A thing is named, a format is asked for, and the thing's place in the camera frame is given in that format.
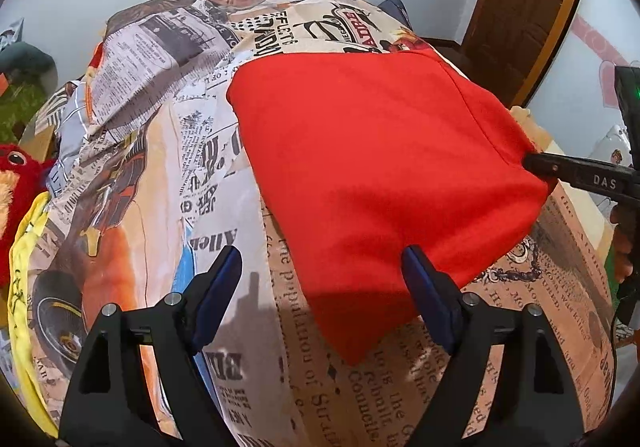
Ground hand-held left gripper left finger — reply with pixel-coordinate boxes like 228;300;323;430
57;245;244;447

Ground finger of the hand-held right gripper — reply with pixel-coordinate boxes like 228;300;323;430
522;152;635;201

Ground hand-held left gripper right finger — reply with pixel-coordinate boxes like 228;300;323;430
401;245;586;447

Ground red hooded sweatshirt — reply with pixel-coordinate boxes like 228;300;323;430
226;47;557;367

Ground person's right hand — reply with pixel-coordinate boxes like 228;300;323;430
610;214;637;284

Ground grey printed pillow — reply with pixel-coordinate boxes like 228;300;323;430
594;124;632;169

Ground tan pillow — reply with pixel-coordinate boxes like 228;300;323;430
510;106;567;154

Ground brown wooden door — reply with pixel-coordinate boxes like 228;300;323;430
457;0;594;109

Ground newspaper printed blanket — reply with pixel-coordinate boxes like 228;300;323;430
22;0;619;447

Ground yellow printed cloth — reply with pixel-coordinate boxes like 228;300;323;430
6;191;62;439

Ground red plush toy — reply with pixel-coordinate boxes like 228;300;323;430
0;143;57;286

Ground dark blue bag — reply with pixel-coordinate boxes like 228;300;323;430
377;0;417;37

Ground green patterned cloth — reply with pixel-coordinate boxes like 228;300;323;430
0;81;52;140

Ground dark teal cushion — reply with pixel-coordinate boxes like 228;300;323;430
0;42;57;89

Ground pink wall sticker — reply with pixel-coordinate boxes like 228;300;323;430
570;13;640;109

